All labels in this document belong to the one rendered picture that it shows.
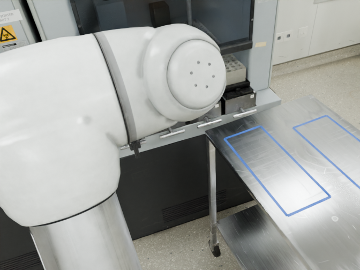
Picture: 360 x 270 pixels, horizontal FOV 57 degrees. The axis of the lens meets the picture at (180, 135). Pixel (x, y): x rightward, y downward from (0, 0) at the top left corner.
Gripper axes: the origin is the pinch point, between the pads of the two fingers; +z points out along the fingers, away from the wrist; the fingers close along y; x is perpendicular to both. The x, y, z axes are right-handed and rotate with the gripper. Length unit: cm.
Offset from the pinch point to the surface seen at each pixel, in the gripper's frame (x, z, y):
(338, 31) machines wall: -131, 54, -199
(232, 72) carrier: -19.0, -7.6, -45.6
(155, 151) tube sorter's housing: -11.8, 15.1, -8.0
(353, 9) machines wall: -131, 37, -209
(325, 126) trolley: 18, -2, -62
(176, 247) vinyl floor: -6, 80, -9
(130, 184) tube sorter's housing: -12.0, 30.0, 4.9
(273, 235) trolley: 20, 52, -47
